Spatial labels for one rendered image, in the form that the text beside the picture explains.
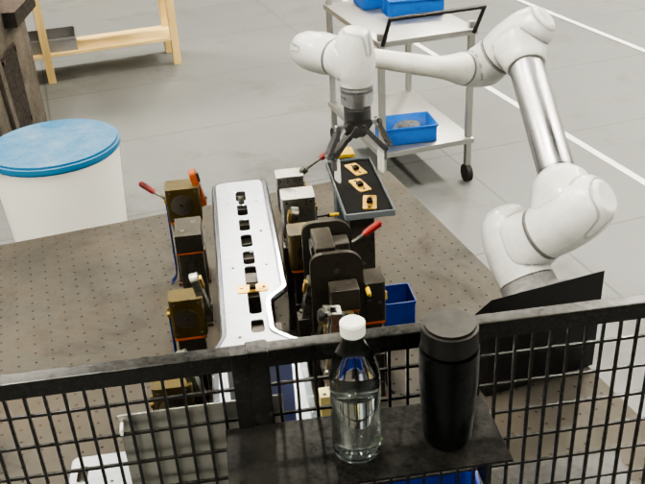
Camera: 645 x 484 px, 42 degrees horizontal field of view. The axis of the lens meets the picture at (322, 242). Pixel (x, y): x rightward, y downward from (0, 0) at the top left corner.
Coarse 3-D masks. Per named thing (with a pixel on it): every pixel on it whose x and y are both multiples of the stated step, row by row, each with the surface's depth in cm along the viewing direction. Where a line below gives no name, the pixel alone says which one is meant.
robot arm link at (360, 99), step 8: (344, 88) 225; (368, 88) 224; (344, 96) 226; (352, 96) 224; (360, 96) 224; (368, 96) 225; (344, 104) 228; (352, 104) 225; (360, 104) 225; (368, 104) 226
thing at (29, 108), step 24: (0, 0) 564; (24, 0) 561; (0, 24) 529; (24, 24) 584; (0, 48) 525; (24, 48) 579; (0, 72) 511; (24, 72) 573; (0, 96) 516; (24, 96) 563; (0, 120) 512; (24, 120) 558
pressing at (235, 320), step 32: (224, 192) 280; (256, 192) 278; (224, 224) 260; (256, 224) 259; (224, 256) 242; (256, 256) 241; (224, 288) 227; (224, 320) 215; (256, 320) 214; (224, 384) 191
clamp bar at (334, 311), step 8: (320, 312) 176; (328, 312) 177; (336, 312) 176; (344, 312) 178; (320, 320) 176; (328, 320) 180; (336, 320) 176; (328, 328) 180; (336, 328) 177; (328, 360) 181; (328, 368) 182
